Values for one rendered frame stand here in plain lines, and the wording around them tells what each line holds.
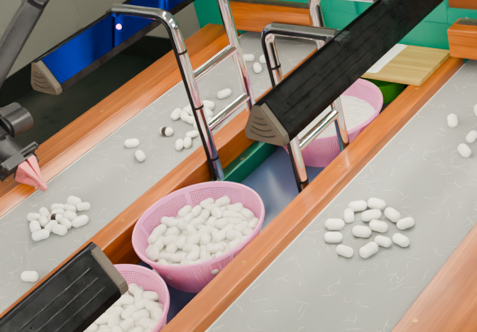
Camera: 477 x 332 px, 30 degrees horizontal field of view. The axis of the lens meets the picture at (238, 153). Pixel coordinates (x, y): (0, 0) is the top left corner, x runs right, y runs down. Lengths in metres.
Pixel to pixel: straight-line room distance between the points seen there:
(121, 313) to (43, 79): 0.48
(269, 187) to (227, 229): 0.23
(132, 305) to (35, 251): 0.32
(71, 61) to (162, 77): 0.59
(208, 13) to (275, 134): 1.23
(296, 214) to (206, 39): 0.90
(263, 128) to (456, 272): 0.40
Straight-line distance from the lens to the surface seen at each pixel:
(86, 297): 1.16
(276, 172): 1.99
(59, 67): 1.78
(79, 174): 2.09
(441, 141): 1.87
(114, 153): 2.12
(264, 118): 1.37
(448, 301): 1.46
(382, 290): 1.53
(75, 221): 1.90
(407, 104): 1.96
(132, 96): 2.29
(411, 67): 2.08
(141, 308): 1.65
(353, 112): 2.03
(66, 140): 2.20
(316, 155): 1.94
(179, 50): 1.79
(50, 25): 4.52
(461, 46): 2.04
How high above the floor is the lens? 1.76
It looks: 31 degrees down
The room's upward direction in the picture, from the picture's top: 16 degrees counter-clockwise
